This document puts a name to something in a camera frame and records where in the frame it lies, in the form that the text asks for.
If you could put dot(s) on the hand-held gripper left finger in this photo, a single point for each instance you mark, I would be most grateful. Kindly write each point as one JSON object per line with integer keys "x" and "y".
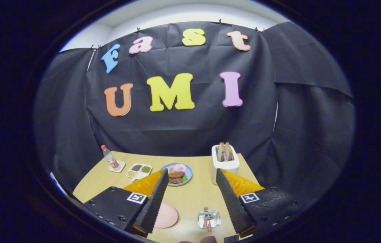
{"x": 153, "y": 202}

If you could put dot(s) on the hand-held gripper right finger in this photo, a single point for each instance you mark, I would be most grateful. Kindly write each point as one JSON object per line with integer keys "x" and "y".
{"x": 232, "y": 202}

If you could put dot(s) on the pink plate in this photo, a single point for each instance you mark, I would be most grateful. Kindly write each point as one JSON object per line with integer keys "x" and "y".
{"x": 167, "y": 216}

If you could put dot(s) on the clear glass tray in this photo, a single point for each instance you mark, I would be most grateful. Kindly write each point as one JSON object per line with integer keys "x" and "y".
{"x": 214, "y": 219}

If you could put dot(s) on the white sectioned dish with grains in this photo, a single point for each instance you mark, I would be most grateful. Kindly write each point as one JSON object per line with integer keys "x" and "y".
{"x": 139, "y": 175}

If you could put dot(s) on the brown meat slice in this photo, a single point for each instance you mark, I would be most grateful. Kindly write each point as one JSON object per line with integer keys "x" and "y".
{"x": 176, "y": 180}
{"x": 176, "y": 174}

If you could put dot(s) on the white toaster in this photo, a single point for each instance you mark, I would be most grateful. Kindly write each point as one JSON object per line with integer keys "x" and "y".
{"x": 226, "y": 165}

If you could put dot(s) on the green lettuce leaf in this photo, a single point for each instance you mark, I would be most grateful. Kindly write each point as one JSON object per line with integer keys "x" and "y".
{"x": 185, "y": 178}

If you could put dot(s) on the toy fried egg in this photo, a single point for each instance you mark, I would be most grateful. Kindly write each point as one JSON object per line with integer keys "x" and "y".
{"x": 179, "y": 167}

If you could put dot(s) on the blue plate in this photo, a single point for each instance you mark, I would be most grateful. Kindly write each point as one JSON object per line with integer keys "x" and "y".
{"x": 189, "y": 175}

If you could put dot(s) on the white square coaster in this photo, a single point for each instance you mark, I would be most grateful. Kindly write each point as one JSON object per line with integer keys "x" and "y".
{"x": 121, "y": 166}

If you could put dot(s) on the toast bread slice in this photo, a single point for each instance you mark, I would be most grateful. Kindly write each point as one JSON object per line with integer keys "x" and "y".
{"x": 229, "y": 151}
{"x": 221, "y": 152}

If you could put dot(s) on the clear plastic water bottle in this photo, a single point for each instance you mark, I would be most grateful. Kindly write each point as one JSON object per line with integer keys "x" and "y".
{"x": 110, "y": 158}

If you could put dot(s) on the white printed object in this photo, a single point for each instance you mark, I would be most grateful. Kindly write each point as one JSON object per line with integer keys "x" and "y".
{"x": 59, "y": 185}

